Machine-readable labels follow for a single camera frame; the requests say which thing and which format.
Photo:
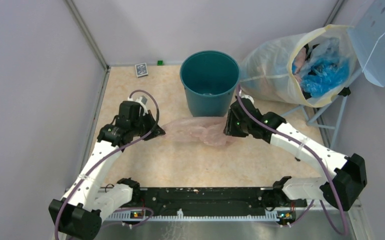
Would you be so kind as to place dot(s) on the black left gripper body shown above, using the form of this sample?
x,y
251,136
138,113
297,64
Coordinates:
x,y
139,126

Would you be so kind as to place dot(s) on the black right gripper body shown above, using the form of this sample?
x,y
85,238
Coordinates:
x,y
246,126

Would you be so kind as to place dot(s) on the pink plastic trash bag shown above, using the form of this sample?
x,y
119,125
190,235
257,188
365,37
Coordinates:
x,y
206,130

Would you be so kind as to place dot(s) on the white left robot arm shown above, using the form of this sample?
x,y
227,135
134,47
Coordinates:
x,y
80,212

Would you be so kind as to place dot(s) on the teal plastic trash bin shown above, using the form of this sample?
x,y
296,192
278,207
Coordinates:
x,y
209,79

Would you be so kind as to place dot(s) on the large translucent bag of trash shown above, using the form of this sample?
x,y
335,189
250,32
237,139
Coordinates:
x,y
307,69

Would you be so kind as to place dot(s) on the playing card deck box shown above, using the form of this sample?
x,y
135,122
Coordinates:
x,y
141,70

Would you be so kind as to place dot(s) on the light blue perforated metal rack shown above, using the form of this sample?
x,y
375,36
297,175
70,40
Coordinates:
x,y
368,40

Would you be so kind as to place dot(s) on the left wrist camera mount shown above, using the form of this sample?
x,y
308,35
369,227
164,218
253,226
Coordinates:
x,y
142,100

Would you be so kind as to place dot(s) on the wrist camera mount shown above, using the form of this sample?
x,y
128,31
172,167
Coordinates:
x,y
142,100
248,97

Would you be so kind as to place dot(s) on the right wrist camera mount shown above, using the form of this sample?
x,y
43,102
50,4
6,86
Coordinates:
x,y
248,97

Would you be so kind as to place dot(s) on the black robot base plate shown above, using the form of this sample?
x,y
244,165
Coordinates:
x,y
212,201

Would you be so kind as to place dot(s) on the white cable duct strip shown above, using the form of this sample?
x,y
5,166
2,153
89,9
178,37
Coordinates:
x,y
127,216

